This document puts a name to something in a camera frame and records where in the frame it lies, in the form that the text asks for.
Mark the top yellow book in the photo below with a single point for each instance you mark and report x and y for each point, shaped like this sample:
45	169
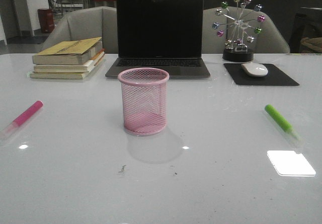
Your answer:
69	52

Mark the right grey armchair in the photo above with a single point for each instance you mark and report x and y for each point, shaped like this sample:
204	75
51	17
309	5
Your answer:
269	40

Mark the pink mesh pen holder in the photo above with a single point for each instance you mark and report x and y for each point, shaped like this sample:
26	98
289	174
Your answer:
144	91

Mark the bottom cream book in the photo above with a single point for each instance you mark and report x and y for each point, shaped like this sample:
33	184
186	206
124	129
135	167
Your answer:
66	75

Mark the cream book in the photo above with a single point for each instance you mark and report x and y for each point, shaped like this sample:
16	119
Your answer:
86	67
66	75

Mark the grey laptop computer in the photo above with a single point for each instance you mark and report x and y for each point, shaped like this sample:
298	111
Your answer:
164	34

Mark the middle cream book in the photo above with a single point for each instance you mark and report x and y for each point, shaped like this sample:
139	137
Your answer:
86	67

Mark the white computer mouse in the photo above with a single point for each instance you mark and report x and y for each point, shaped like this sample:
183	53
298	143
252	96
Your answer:
254	69

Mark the grey armchair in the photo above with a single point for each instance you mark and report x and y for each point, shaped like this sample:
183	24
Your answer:
87	23
269	40

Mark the left grey armchair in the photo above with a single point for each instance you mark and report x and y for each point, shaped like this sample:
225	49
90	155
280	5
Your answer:
87	23

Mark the green highlighter pen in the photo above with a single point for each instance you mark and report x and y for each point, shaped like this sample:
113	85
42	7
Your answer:
282	122

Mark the pink highlighter pen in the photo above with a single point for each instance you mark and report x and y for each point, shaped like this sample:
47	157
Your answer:
20	120

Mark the red bin in background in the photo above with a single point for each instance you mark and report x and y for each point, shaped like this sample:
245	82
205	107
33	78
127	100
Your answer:
46	20

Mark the black mouse pad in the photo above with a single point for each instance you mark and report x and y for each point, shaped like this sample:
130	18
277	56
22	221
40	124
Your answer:
274	77

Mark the olive cushioned seat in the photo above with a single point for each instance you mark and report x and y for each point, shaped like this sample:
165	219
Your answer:
311	44

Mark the ferris wheel desk toy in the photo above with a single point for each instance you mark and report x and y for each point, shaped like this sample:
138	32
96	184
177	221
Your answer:
238	30

